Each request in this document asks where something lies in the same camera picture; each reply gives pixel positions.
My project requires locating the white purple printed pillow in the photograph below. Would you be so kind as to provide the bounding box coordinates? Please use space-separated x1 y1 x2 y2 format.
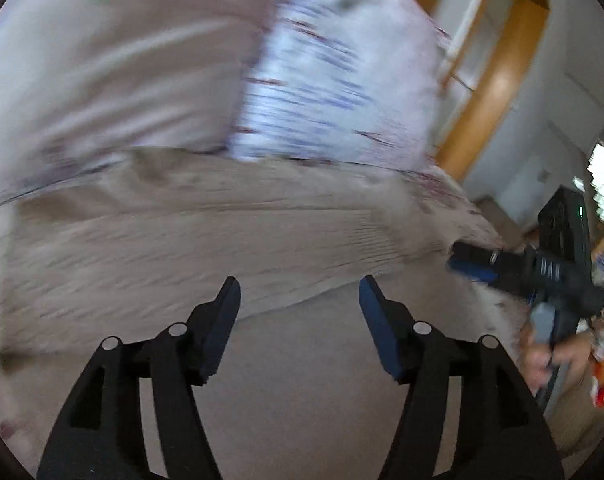
226 0 450 173

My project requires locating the person's right hand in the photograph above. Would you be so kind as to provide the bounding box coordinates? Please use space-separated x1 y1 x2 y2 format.
520 329 599 401

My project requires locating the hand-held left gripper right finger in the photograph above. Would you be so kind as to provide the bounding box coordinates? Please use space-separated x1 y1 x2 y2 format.
358 275 566 480

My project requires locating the beige ribbed knit garment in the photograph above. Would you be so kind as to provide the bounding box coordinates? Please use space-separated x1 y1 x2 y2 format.
0 146 464 357

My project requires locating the pale pink pillow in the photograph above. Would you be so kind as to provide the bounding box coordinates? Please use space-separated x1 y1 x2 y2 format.
0 0 303 213

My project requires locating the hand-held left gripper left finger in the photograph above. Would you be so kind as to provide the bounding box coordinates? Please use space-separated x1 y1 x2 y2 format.
36 276 241 480

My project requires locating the beige bed sheet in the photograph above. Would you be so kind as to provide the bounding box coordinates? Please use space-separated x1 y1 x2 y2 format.
0 165 603 480

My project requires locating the wooden door frame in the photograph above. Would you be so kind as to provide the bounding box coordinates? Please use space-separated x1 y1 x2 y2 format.
389 0 553 183

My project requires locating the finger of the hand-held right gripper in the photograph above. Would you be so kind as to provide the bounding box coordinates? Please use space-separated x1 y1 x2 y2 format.
447 241 537 292

